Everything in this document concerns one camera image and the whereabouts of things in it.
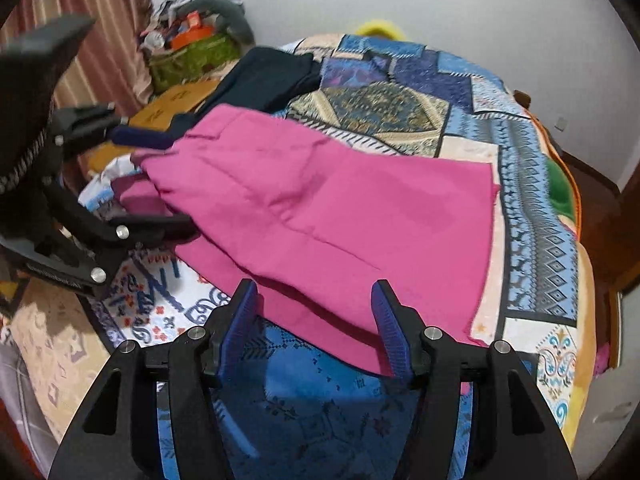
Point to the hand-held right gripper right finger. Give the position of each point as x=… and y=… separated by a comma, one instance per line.
x=391, y=332

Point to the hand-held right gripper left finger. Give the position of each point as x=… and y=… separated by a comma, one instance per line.
x=244, y=321

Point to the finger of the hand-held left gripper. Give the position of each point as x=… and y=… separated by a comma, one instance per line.
x=140, y=137
x=150, y=225

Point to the pink pants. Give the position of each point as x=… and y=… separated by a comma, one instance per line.
x=325, y=200

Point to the brown cardboard box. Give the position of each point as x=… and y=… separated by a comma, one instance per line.
x=170, y=102

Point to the white printed cloth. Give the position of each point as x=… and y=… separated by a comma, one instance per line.
x=102, y=190

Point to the green patterned bag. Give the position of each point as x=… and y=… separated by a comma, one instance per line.
x=195, y=60

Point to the striped pink curtain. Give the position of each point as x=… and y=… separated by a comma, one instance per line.
x=110, y=10

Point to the pile of mixed clothes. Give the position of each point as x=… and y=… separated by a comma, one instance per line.
x=170, y=20

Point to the dark navy garment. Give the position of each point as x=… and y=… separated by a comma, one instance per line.
x=260, y=80

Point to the grey plush cushion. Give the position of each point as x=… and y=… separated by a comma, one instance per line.
x=232, y=15

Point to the beige patterned bed sheet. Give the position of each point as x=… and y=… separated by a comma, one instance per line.
x=55, y=350

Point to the orange yellow blanket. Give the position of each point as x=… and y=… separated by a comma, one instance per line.
x=582, y=335

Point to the green cloth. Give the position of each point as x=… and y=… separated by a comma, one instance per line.
x=560, y=187

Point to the blue patchwork blanket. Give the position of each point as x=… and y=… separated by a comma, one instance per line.
x=390, y=105

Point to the yellow plastic item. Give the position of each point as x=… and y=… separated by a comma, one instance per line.
x=377, y=29

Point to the wooden bed post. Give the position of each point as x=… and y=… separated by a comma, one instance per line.
x=522, y=98

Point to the white wall socket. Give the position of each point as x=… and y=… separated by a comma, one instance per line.
x=561, y=123

